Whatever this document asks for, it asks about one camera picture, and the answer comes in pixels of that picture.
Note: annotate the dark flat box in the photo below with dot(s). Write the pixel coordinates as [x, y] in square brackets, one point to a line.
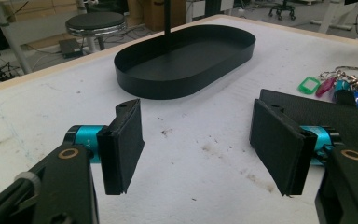
[70, 46]

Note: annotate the black oval tray with pole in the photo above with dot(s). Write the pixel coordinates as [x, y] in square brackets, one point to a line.
[180, 65]

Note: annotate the round black stool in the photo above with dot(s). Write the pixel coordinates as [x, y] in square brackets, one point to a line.
[94, 23]

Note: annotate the brown cardboard box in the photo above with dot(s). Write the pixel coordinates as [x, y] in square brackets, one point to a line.
[155, 14]

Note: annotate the white metal stand leg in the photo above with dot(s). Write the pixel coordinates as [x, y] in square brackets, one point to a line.
[11, 40]

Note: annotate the white desk leg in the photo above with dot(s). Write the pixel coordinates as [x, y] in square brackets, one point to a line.
[331, 15]

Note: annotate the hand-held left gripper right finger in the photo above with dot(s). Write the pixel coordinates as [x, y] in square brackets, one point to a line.
[279, 146]

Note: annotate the key bunch with coloured tags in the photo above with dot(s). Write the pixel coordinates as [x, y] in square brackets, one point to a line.
[341, 87]

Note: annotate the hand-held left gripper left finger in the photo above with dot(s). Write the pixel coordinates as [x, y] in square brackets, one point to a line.
[124, 146]

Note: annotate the black office chair base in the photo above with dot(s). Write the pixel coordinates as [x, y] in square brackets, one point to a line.
[282, 11]

